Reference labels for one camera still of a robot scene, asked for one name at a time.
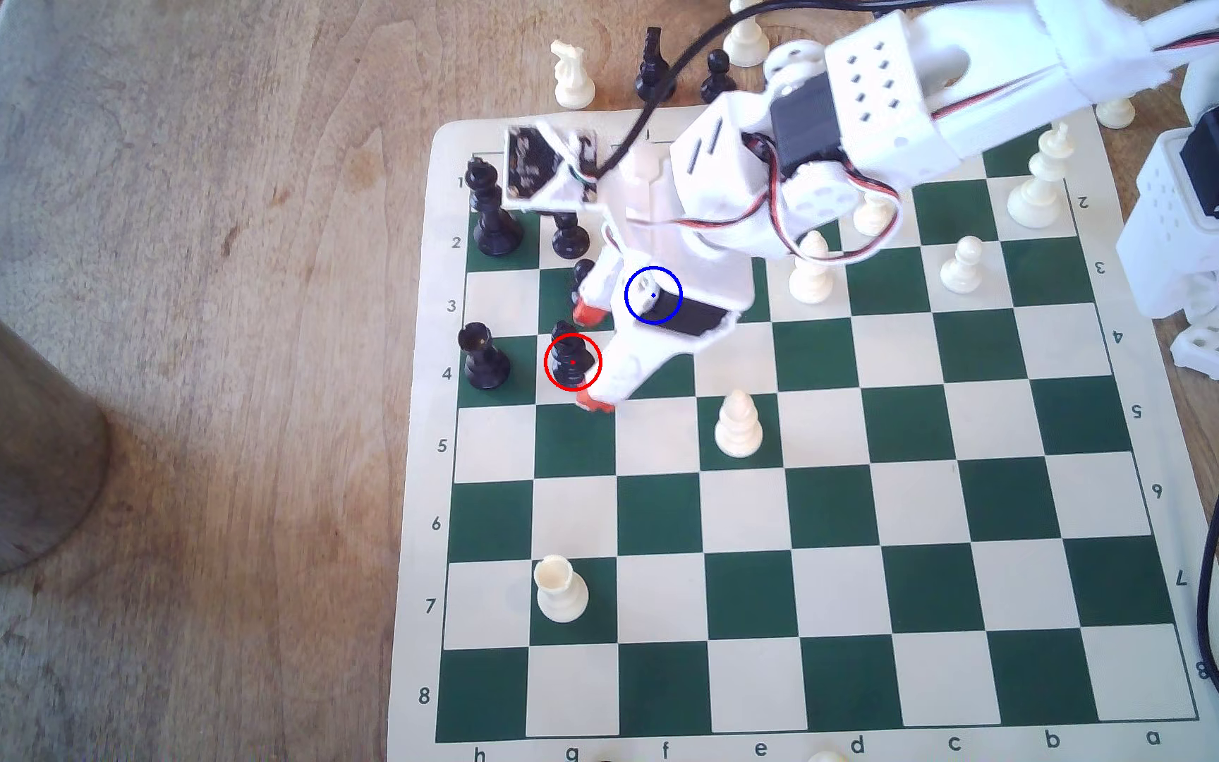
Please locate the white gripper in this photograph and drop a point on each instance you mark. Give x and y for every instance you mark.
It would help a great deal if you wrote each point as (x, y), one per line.
(698, 319)

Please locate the black pawn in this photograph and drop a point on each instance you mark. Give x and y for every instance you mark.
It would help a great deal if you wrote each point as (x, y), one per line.
(570, 241)
(581, 277)
(717, 83)
(573, 362)

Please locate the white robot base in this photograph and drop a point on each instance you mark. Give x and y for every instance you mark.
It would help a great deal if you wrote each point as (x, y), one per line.
(1170, 212)

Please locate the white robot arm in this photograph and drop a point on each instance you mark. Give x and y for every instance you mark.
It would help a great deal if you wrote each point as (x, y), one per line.
(885, 95)

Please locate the white chess piece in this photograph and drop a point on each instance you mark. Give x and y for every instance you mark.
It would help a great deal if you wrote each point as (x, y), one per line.
(826, 757)
(745, 44)

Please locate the green and white chess mat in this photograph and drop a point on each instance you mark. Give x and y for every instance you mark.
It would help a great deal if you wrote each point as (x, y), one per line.
(885, 593)

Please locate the black rook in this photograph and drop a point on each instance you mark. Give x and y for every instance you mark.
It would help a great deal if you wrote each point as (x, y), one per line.
(485, 360)

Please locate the black king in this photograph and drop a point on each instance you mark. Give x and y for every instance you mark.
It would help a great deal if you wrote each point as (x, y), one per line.
(493, 228)

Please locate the white knight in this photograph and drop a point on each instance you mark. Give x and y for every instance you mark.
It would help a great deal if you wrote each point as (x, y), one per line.
(573, 79)

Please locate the black bishop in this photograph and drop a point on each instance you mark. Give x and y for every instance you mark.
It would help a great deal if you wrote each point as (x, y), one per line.
(654, 74)

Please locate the white rook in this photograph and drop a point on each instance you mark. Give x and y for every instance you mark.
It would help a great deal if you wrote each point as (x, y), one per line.
(562, 593)

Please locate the white queen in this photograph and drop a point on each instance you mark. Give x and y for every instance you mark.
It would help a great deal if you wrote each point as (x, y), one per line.
(1038, 190)

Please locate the brown wooden cylinder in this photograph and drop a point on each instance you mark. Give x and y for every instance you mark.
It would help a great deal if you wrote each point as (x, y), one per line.
(6, 444)

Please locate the camera module circuit board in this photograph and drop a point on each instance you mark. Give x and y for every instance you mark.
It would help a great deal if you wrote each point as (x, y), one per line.
(546, 164)

